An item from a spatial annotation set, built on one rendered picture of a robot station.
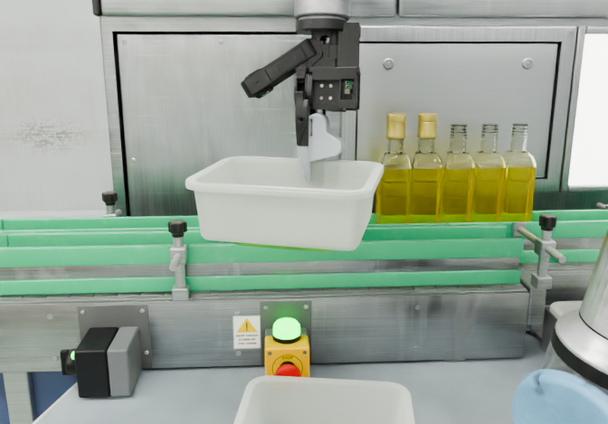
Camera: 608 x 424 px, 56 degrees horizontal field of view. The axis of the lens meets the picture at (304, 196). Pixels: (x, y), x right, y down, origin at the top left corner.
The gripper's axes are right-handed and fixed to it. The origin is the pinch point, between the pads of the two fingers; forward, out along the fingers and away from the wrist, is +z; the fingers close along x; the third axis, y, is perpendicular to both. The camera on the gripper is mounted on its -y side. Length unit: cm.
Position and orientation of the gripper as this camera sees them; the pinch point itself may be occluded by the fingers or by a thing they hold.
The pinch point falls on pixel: (304, 171)
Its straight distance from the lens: 79.6
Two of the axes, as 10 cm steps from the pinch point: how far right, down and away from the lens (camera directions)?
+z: -0.2, 9.9, 1.3
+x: 1.7, -1.2, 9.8
